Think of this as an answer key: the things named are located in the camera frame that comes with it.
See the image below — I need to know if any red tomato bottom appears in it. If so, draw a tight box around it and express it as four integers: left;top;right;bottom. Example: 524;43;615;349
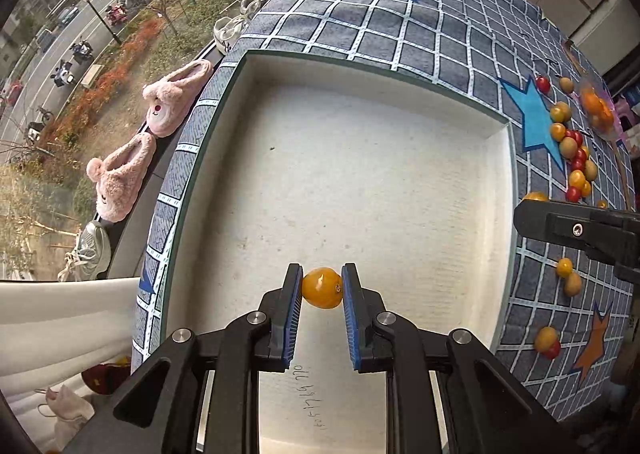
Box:
542;340;561;360

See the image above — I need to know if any large brown longan centre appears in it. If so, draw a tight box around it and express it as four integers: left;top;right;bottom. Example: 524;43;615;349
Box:
559;137;578;161

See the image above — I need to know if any white sneaker on sill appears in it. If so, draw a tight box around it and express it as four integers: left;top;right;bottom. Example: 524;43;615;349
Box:
214;16;247;56

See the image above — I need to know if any orange fruit in bowl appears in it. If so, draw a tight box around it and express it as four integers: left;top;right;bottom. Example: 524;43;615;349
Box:
580;89;603;116

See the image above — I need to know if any grey sneaker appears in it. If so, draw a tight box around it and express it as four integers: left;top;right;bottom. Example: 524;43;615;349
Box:
56;220;112;282

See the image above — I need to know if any brown longan isolated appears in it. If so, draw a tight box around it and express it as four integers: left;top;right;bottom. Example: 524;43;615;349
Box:
558;76;575;95

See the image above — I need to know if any pink fluffy slipper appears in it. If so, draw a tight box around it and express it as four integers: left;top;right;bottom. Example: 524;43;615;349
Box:
142;59;213;138
86;131;156;222

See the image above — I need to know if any yellow tomato near edge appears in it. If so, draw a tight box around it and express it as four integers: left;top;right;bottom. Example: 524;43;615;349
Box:
555;257;574;279

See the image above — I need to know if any pink fluffy slipper far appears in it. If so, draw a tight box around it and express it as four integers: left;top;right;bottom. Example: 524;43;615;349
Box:
142;59;213;138

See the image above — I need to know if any glass bowl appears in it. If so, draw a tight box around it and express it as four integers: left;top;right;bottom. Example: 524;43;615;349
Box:
577;75;623;142

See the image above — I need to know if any white shallow box tray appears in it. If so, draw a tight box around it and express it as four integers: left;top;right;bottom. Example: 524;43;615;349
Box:
160;49;519;454

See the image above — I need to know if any yellow cherry tomato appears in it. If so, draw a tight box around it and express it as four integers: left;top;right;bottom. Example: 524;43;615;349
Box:
302;267;343;309

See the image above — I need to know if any pink fluffy slipper near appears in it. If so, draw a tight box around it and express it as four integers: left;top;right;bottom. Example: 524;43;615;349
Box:
86;131;156;222

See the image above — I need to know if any red cherry tomato isolated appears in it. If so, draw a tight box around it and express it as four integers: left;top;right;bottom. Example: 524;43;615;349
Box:
535;75;551;96

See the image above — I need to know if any grey checked star tablecloth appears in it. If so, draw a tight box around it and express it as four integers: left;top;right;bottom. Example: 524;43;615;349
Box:
132;0;632;419

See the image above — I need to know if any white sofa cushion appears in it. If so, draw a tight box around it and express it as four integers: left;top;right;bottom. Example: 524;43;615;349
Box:
0;278;139;396

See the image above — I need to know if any brown longan near edge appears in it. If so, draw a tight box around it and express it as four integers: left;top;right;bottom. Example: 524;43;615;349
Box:
563;271;582;297

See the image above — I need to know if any yellow tomato bottom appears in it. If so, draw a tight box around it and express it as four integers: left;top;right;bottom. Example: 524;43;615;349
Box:
534;326;559;354

